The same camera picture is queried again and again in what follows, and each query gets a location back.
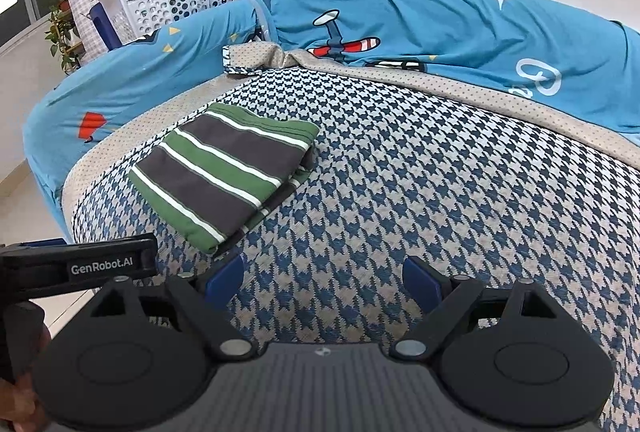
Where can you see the green grey striped shirt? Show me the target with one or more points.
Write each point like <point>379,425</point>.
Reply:
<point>220,171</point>

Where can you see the green potted plant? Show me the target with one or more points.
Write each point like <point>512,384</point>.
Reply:
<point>62,31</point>

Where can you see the person's left hand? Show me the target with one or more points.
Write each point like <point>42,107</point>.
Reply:
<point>17,407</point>

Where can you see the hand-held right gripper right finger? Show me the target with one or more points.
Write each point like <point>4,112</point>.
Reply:
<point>420,278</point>

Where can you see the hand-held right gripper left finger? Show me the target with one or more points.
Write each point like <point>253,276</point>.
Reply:
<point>225,275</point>

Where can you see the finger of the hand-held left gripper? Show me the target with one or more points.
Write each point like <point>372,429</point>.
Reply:
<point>30,244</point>

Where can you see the blue printed bed bumper cover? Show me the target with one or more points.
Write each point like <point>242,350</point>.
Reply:
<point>450,21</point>

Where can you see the houndstooth bed mat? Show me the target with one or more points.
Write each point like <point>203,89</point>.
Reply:
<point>425,171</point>

